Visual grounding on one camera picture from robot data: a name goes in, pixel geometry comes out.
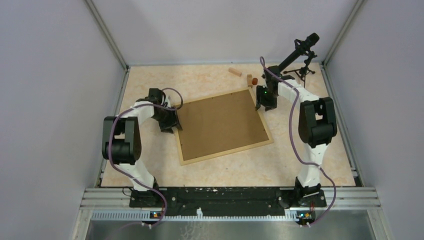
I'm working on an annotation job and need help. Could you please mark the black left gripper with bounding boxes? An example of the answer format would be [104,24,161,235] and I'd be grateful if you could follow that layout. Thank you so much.
[151,105,182,134]

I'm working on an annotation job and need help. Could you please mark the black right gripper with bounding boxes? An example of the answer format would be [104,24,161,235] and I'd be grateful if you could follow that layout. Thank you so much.
[255,85,277,113]

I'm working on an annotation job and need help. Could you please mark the light wooden picture frame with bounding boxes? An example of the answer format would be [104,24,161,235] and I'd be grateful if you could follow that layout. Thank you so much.
[172,88,275,167]

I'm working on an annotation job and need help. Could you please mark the brown cardboard backing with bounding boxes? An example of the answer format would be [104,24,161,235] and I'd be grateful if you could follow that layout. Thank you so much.
[175,90,271,162]

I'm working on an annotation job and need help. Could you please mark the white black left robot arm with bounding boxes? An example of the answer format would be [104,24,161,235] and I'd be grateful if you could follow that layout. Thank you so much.
[101,88,184,210]

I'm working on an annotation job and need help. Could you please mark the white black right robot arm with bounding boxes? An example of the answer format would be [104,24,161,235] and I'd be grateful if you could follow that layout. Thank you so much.
[255,65,338,208]

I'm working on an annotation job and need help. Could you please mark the brown wooden cylinder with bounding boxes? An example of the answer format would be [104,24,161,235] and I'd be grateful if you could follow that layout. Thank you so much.
[251,77,258,86]

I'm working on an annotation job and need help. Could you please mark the upright wooden block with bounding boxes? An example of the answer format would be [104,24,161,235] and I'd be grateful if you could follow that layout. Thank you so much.
[246,74,253,87]

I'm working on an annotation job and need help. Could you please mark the flat wooden block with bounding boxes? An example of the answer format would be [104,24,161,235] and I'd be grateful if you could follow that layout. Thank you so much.
[228,67,242,77]

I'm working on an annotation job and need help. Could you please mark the black microphone tripod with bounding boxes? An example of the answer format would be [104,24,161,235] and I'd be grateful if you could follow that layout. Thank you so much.
[283,51,317,87]

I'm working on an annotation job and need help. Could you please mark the black microphone orange tip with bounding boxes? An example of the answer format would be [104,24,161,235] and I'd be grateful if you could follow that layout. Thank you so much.
[278,32,320,72]

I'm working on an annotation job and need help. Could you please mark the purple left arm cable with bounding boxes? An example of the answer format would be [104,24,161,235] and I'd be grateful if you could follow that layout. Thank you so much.
[107,87,184,229]

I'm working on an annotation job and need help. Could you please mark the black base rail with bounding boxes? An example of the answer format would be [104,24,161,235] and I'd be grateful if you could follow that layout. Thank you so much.
[129,187,327,217]

